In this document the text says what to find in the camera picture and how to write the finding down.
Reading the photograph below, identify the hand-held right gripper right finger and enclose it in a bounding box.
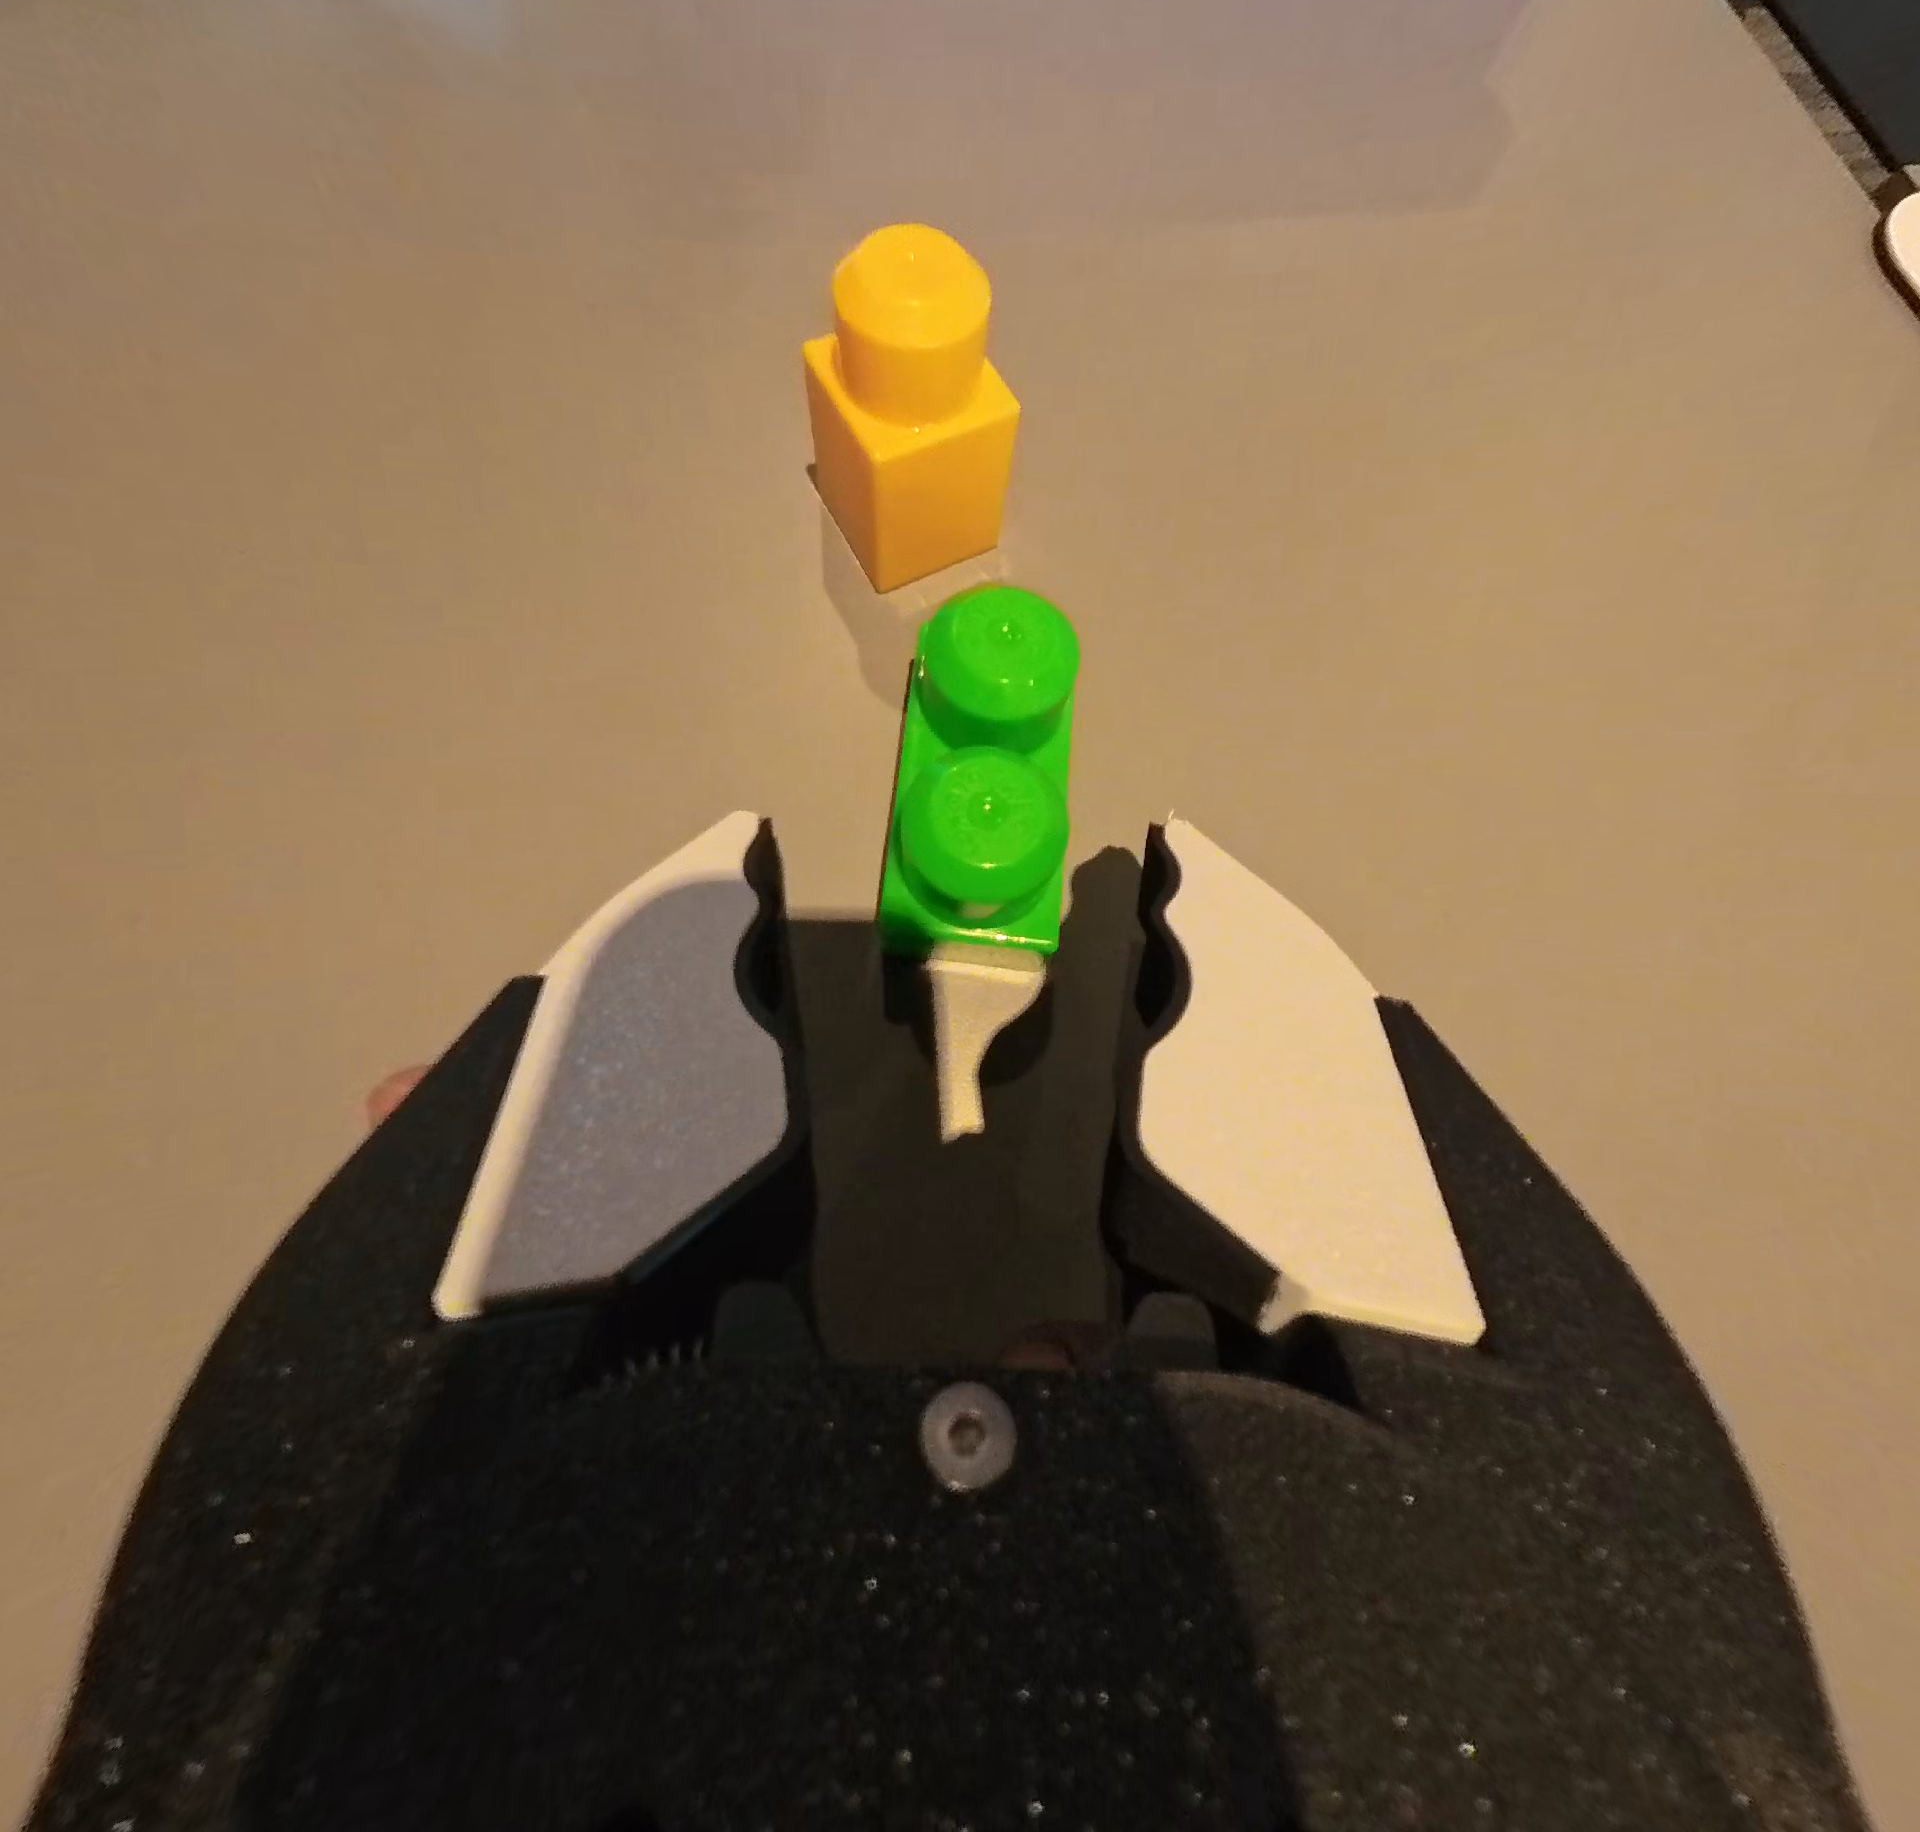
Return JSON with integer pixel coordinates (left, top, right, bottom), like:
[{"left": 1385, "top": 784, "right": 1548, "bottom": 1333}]
[{"left": 1117, "top": 816, "right": 1490, "bottom": 1342}]

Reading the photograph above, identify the black table pad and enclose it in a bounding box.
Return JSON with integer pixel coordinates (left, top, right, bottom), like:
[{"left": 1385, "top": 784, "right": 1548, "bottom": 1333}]
[{"left": 1664, "top": 0, "right": 1920, "bottom": 178}]

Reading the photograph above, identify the yellow single-stud mega block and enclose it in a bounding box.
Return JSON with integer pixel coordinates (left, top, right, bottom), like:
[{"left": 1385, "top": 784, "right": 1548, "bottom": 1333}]
[{"left": 802, "top": 220, "right": 1020, "bottom": 594}]

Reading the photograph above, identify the green mega block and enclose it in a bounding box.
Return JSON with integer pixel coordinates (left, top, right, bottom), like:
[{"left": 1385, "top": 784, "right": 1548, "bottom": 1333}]
[{"left": 872, "top": 587, "right": 1082, "bottom": 959}]

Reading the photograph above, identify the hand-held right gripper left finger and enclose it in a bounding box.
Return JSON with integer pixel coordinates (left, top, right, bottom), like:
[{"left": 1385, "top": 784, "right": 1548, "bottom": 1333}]
[{"left": 432, "top": 809, "right": 806, "bottom": 1324}]

